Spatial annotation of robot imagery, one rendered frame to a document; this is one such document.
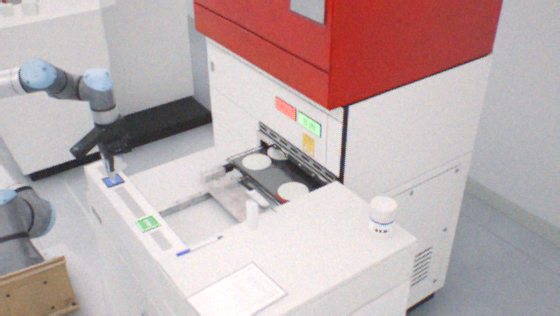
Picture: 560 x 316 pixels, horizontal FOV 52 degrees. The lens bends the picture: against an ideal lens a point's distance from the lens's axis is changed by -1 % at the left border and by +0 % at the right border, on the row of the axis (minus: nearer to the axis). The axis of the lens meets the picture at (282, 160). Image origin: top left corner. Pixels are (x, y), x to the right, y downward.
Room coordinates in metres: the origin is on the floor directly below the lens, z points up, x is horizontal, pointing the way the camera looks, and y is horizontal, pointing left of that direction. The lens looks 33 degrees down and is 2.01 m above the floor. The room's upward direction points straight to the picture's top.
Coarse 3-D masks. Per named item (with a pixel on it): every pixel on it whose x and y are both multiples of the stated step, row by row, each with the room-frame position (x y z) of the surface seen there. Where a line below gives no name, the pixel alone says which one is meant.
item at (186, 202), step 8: (240, 176) 1.67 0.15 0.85; (200, 192) 1.58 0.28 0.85; (208, 192) 1.58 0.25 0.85; (176, 200) 1.53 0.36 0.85; (184, 200) 1.53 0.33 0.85; (192, 200) 1.54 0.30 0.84; (200, 200) 1.56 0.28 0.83; (160, 208) 1.49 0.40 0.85; (168, 208) 1.49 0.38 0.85; (176, 208) 1.51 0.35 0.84; (184, 208) 1.52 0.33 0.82
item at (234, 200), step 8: (224, 176) 1.63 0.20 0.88; (208, 184) 1.58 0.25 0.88; (224, 192) 1.53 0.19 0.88; (232, 192) 1.54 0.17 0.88; (240, 192) 1.54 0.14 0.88; (224, 200) 1.49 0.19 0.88; (232, 200) 1.49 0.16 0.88; (240, 200) 1.49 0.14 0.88; (232, 208) 1.45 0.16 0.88; (240, 208) 1.45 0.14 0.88; (240, 216) 1.41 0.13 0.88
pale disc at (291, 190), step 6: (282, 186) 1.54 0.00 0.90; (288, 186) 1.54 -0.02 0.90; (294, 186) 1.54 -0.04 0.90; (300, 186) 1.54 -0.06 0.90; (282, 192) 1.51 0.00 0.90; (288, 192) 1.51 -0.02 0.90; (294, 192) 1.51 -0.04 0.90; (300, 192) 1.51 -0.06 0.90; (306, 192) 1.51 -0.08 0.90; (288, 198) 1.48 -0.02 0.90; (294, 198) 1.48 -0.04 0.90
